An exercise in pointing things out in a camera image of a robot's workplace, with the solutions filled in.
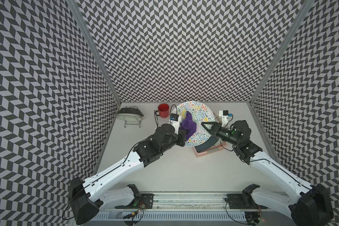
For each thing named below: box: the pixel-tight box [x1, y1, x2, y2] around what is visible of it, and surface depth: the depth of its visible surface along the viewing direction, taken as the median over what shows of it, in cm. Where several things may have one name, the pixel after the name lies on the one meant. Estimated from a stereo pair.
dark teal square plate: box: [194, 134, 219, 154], surface depth 68 cm
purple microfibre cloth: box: [179, 111, 197, 141], surface depth 70 cm
